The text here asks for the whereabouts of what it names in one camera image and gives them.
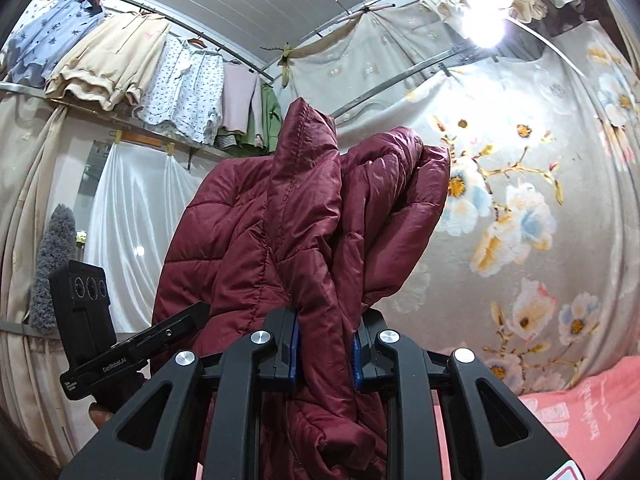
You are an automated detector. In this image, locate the white sheer curtain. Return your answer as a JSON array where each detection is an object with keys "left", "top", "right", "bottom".
[{"left": 82, "top": 140, "right": 201, "bottom": 333}]

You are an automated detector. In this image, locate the pale pink sweater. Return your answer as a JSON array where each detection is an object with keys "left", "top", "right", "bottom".
[{"left": 220, "top": 60, "right": 265, "bottom": 147}]

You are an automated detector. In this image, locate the bright lamp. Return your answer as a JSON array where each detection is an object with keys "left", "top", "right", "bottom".
[{"left": 462, "top": 5, "right": 508, "bottom": 51}]

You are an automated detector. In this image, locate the white patterned shirt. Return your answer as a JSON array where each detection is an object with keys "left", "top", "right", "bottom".
[{"left": 135, "top": 35, "right": 225, "bottom": 145}]

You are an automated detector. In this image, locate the pink printed blanket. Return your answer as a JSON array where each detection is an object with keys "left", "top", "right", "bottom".
[{"left": 430, "top": 355, "right": 640, "bottom": 480}]

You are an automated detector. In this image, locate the beige hoodie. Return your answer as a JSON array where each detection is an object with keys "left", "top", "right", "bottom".
[{"left": 44, "top": 10, "right": 171, "bottom": 112}]

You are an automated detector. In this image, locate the yellow clip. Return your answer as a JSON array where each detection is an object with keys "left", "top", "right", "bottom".
[{"left": 279, "top": 42, "right": 296, "bottom": 88}]

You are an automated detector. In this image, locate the maroon quilted jacket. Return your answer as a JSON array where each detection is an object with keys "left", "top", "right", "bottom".
[{"left": 150, "top": 96, "right": 451, "bottom": 480}]

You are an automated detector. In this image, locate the person's left hand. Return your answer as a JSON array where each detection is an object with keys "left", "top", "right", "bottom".
[{"left": 87, "top": 400, "right": 117, "bottom": 430}]

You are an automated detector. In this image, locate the blue patterned shirt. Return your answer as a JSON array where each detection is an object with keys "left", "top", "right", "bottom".
[{"left": 2, "top": 0, "right": 108, "bottom": 88}]

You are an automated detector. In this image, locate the pale pleated curtain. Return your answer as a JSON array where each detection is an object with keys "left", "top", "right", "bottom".
[{"left": 0, "top": 92, "right": 103, "bottom": 461}]

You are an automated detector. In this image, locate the curved metal clothes rail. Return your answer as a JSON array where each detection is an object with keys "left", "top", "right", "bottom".
[{"left": 50, "top": 0, "right": 276, "bottom": 83}]

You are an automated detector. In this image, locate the dark hanging garment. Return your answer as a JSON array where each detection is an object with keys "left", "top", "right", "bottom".
[{"left": 495, "top": 25, "right": 547, "bottom": 62}]

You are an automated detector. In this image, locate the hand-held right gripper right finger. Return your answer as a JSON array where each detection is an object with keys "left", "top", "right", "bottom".
[{"left": 351, "top": 308, "right": 573, "bottom": 480}]

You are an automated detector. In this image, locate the grey fluffy duster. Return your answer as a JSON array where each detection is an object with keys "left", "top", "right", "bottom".
[{"left": 29, "top": 203, "right": 78, "bottom": 336}]

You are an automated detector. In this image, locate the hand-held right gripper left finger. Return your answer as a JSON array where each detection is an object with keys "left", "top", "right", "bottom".
[{"left": 59, "top": 306, "right": 301, "bottom": 480}]

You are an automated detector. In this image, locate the metal shelf rail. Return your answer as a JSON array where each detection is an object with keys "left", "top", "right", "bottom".
[{"left": 0, "top": 82, "right": 231, "bottom": 157}]

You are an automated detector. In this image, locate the green garment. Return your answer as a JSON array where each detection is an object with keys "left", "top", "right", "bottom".
[{"left": 235, "top": 84, "right": 285, "bottom": 153}]

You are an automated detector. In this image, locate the grey floral curtain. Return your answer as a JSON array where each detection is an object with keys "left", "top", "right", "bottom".
[{"left": 335, "top": 20, "right": 640, "bottom": 396}]

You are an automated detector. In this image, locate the plain grey hanging sheet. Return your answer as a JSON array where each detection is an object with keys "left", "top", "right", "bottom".
[{"left": 277, "top": 0, "right": 476, "bottom": 126}]

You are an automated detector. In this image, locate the striped garment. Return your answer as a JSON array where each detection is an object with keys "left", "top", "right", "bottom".
[{"left": 215, "top": 127, "right": 251, "bottom": 151}]

